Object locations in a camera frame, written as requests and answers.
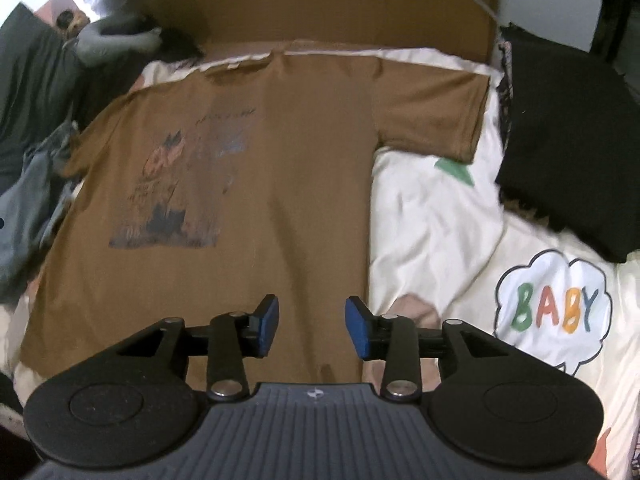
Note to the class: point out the brown printed t-shirt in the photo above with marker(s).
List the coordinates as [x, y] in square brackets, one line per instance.
[300, 160]

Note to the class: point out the dark desk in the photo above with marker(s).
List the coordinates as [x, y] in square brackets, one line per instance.
[618, 15]

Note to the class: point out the black folded cloth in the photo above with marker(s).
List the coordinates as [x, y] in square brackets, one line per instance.
[565, 135]

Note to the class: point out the dark grey pillow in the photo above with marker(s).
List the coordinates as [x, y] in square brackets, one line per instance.
[30, 85]

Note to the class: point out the grey neck pillow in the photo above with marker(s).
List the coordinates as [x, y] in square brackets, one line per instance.
[105, 40]

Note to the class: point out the small brown plush toy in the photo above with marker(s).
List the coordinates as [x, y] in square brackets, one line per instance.
[70, 20]

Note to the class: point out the leopard patterned cloth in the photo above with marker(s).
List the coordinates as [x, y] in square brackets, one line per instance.
[505, 90]

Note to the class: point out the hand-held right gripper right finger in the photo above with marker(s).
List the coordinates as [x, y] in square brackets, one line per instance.
[357, 327]

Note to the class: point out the brown cardboard sheet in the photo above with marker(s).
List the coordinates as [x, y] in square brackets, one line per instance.
[325, 5]

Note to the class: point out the white bear printed blanket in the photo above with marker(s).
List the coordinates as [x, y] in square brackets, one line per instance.
[435, 220]

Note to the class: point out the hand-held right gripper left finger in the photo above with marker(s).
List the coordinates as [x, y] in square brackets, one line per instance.
[267, 327]

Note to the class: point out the black crumpled cloth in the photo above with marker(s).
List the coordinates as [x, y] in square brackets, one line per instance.
[170, 45]

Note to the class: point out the blue denim jeans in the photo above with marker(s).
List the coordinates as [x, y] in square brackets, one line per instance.
[30, 200]

